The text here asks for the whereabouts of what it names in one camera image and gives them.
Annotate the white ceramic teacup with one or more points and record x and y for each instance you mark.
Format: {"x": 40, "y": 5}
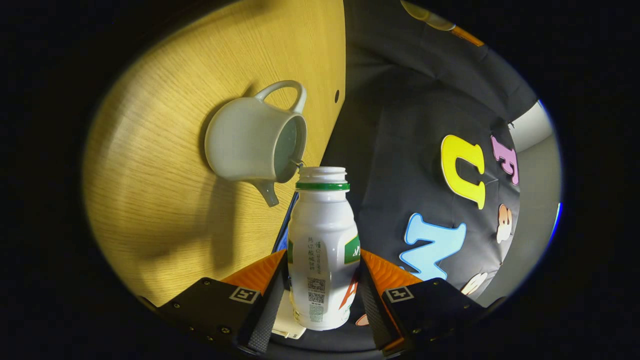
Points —
{"x": 245, "y": 140}

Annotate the white water bottle green label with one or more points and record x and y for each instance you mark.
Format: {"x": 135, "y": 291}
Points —
{"x": 322, "y": 235}

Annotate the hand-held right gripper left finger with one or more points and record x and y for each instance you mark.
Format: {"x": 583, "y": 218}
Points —
{"x": 272, "y": 312}

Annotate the white toaster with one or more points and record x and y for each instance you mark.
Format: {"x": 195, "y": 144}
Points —
{"x": 286, "y": 320}

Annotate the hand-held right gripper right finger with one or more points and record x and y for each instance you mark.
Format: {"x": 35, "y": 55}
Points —
{"x": 375, "y": 315}

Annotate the blue folded towel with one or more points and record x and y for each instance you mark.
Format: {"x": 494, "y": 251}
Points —
{"x": 286, "y": 223}

